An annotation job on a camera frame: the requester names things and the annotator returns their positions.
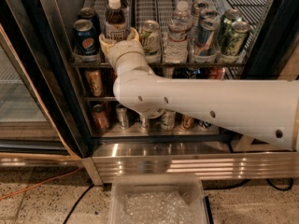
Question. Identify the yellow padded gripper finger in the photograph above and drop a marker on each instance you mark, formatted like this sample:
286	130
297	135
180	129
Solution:
133	35
105	43

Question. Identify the brown iced tea bottle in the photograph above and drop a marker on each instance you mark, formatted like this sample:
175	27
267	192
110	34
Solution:
115	22

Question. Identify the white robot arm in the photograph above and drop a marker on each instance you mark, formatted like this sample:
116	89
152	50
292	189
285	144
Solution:
267	110

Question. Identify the tan can middle shelf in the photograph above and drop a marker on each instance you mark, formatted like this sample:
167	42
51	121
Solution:
94	81

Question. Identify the tan can shelf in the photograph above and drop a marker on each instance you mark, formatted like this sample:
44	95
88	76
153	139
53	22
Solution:
186	122
94	81

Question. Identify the clear water bottle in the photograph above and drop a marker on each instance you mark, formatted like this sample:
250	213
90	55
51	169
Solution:
178	34

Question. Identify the silver can middle shelf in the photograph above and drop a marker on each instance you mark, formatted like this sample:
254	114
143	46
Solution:
168	72

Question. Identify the silver can shelf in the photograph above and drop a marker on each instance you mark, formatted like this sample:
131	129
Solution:
168	72
122	116

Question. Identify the stainless fridge cabinet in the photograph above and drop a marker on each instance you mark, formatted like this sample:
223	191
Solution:
41	32

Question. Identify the blue can middle shelf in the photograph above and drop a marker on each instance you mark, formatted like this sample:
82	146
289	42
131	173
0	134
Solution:
187	73

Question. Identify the silver can bottom shelf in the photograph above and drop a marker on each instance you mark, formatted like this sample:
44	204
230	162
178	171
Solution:
122	116

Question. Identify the orange can bottom shelf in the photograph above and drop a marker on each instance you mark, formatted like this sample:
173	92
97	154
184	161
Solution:
100	117

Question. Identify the red can middle shelf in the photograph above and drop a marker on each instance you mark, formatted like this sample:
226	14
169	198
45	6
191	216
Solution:
216	73

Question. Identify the grey can bottom shelf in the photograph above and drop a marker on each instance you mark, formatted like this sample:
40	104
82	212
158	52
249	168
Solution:
168	120

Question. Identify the tan can bottom shelf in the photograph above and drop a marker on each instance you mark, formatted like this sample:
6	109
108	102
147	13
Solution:
186	122

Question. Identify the glass fridge door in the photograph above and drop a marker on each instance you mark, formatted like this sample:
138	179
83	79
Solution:
28	135

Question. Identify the green white 7up can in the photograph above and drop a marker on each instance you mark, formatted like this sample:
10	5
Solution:
150	40

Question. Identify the front blue Pepsi can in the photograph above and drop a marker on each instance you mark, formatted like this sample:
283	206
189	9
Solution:
85	45

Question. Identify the rear dark Pepsi can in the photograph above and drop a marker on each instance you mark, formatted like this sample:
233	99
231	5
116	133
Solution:
90	14

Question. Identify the rear silver can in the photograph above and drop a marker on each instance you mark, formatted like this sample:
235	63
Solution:
197	7

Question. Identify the front blue silver can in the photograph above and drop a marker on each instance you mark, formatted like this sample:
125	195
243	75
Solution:
205	36

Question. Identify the blue silver can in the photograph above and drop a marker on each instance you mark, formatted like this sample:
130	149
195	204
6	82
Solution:
208	13
205	36

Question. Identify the middle blue silver can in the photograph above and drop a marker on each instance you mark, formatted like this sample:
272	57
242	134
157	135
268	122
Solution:
208	13

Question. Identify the front green can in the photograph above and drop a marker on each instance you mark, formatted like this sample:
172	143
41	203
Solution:
234	41

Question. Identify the rear green can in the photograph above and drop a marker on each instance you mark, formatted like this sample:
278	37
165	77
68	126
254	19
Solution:
229	16

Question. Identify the blue white can bottom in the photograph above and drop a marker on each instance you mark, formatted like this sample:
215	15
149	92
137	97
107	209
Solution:
204	125

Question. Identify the clear plastic bin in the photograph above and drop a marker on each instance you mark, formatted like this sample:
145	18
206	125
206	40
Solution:
157	199

